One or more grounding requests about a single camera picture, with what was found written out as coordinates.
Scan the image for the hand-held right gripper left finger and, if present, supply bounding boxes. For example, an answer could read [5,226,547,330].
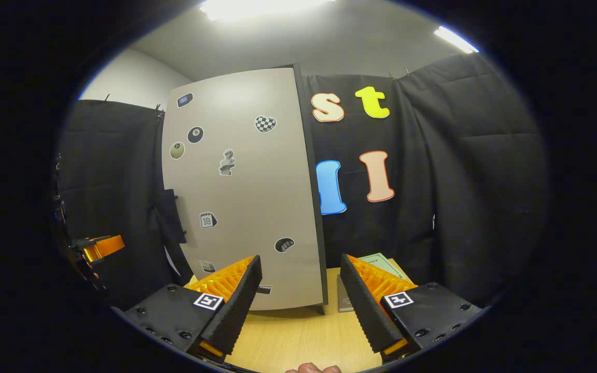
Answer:
[112,255,263,362]

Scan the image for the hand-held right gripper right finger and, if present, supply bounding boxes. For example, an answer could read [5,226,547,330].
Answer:
[340,253,488,363]

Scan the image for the black cabinet door handle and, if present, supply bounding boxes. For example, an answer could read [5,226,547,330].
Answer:
[156,189,188,244]

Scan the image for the grey cabinet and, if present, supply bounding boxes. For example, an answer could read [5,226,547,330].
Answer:
[160,63,329,315]

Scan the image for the grey cabinet door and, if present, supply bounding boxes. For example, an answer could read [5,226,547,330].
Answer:
[161,67,325,311]

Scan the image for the green book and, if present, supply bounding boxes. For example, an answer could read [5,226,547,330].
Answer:
[358,252,405,280]

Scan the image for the black backdrop cloth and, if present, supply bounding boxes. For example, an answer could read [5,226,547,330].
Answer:
[55,52,548,311]

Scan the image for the narrow ceiling light panel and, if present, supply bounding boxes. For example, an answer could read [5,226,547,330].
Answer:
[433,26,480,54]

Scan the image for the large ceiling light panel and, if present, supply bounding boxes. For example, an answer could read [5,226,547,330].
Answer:
[199,0,336,21]

